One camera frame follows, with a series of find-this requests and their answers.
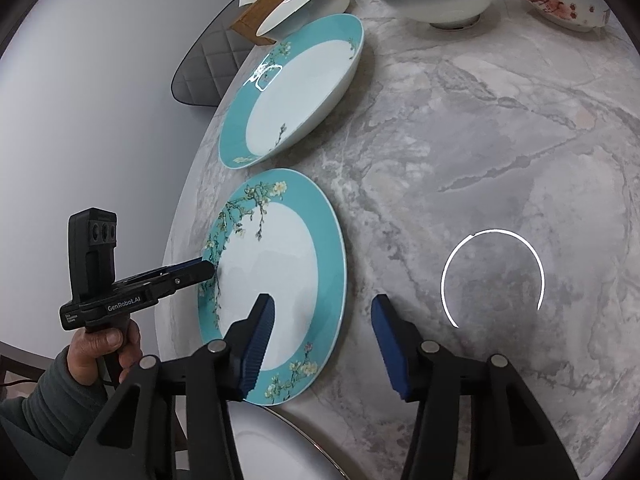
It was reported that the small white bowl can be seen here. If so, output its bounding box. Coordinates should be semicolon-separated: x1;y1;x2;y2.
256;0;351;43

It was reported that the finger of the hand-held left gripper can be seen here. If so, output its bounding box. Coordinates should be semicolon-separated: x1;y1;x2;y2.
150;262;217;292
117;258;205;287

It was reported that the person's left hand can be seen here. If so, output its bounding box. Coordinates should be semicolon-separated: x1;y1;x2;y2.
67;317;143;389

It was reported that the person's left forearm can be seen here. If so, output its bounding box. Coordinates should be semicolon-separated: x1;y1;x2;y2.
0;345;110;445

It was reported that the deep teal floral plate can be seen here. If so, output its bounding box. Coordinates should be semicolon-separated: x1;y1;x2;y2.
218;12;364;170

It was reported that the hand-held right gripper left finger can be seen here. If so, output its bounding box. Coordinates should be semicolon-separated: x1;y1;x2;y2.
60;292;276;480

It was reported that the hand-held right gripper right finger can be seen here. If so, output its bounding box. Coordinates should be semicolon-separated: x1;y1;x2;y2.
371;294;581;480

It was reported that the wooden tissue box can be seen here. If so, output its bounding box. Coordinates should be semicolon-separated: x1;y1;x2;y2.
230;0;301;47

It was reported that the white plate with dark rim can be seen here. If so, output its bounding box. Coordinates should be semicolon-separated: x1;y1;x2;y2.
227;402;347;480

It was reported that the grey quilted chair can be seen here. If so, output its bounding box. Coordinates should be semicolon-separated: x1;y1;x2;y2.
171;0;262;108

